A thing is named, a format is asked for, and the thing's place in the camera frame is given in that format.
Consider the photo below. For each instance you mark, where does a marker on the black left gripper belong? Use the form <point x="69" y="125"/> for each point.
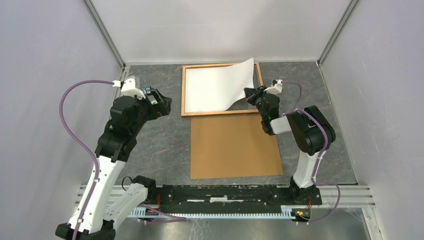
<point x="162" y="107"/>

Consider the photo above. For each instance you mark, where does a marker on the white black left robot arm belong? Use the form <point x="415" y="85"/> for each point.
<point x="93" y="220"/>

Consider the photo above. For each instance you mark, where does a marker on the wooden picture frame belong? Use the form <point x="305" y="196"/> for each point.
<point x="188" y="114"/>

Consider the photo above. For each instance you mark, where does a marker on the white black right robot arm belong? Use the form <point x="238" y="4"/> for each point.
<point x="312" y="133"/>

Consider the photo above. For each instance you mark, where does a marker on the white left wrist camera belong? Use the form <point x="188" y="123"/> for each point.
<point x="130" y="86"/>

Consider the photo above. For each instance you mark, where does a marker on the glossy plant photo print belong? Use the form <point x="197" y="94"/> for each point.
<point x="215" y="86"/>

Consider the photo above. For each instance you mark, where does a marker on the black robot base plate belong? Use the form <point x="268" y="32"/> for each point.
<point x="231" y="199"/>

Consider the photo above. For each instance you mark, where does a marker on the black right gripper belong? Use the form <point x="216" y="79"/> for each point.
<point x="251" y="93"/>

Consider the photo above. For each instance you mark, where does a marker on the aluminium toothed rail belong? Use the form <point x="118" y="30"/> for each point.
<point x="284" y="213"/>

